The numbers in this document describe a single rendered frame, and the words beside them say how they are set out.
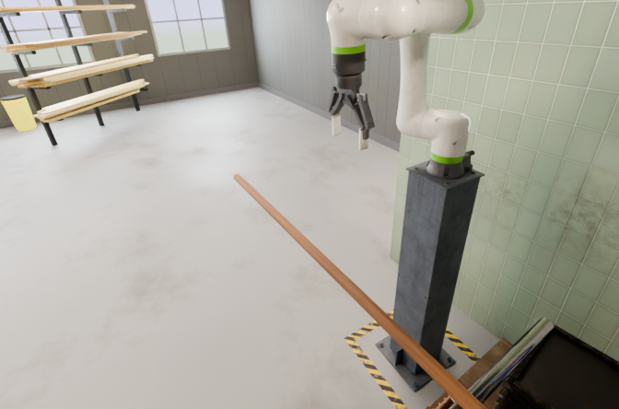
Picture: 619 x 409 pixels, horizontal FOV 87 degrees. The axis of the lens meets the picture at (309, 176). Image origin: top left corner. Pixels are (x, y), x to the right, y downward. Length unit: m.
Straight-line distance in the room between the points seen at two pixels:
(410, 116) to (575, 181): 0.78
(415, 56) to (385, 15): 0.51
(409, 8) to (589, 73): 1.00
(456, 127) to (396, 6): 0.63
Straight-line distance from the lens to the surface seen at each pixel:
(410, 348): 0.79
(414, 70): 1.33
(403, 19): 0.83
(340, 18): 0.90
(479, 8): 1.21
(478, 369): 1.58
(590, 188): 1.79
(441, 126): 1.34
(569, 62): 1.71
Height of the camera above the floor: 1.84
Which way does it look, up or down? 28 degrees down
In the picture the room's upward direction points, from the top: 3 degrees counter-clockwise
